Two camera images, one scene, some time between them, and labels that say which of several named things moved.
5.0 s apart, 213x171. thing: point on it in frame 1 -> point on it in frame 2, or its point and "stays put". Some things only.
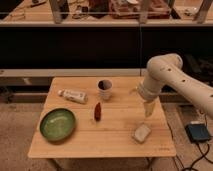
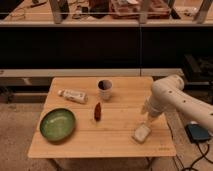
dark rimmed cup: [105, 87] stays put
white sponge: [142, 132] stays put
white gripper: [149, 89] -> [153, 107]
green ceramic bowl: [57, 124] stays put
